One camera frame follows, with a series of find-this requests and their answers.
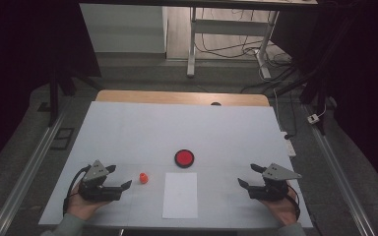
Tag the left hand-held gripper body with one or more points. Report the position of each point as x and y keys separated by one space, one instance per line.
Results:
x=95 y=191

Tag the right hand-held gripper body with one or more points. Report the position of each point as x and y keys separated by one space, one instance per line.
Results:
x=270 y=191

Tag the small orange stamp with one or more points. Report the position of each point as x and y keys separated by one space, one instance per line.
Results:
x=143 y=178

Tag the round red ink pad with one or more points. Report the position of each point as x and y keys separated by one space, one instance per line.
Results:
x=184 y=158

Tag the person's left hand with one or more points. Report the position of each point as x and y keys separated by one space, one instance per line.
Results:
x=80 y=208

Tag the person's right hand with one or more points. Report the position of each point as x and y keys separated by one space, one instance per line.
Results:
x=285 y=209

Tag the white power strip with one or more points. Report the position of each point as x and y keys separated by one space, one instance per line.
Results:
x=289 y=147

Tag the white paper sheet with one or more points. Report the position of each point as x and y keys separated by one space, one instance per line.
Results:
x=180 y=196

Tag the black floor outlet plate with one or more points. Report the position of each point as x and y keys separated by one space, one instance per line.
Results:
x=62 y=138

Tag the small white adapter box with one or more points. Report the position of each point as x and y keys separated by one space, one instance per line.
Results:
x=313 y=118

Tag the wooden table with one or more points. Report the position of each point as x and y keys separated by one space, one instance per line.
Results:
x=164 y=97

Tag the dark curtain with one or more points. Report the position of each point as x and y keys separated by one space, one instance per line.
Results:
x=23 y=49
x=357 y=65

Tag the metal floor rail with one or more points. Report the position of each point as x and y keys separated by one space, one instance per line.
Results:
x=338 y=173
x=29 y=170

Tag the white desk frame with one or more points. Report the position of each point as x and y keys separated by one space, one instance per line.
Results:
x=229 y=28

